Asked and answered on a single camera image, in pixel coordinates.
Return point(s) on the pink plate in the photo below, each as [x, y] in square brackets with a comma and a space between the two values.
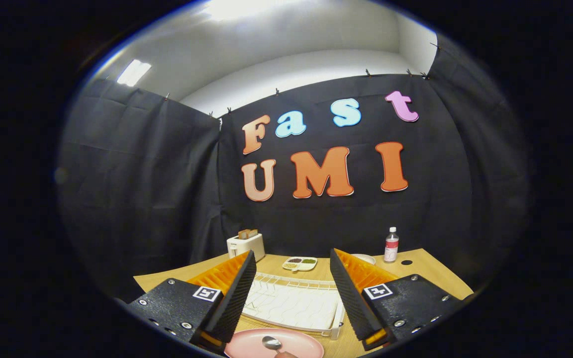
[301, 344]

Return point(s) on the white toaster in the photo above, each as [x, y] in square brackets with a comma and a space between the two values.
[246, 247]

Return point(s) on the brown toast slice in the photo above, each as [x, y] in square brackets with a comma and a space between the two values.
[243, 234]
[253, 232]

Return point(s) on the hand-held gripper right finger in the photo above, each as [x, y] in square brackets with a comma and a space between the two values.
[353, 303]

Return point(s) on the small rectangular ceiling light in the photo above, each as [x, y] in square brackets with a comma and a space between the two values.
[134, 72]

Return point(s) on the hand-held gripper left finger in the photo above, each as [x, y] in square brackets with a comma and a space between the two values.
[234, 303]

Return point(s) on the white divided dish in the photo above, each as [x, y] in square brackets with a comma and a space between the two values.
[302, 267]

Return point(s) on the red-labelled water bottle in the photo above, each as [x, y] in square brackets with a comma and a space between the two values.
[391, 248]

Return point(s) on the white round plate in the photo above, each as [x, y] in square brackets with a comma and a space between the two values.
[366, 258]

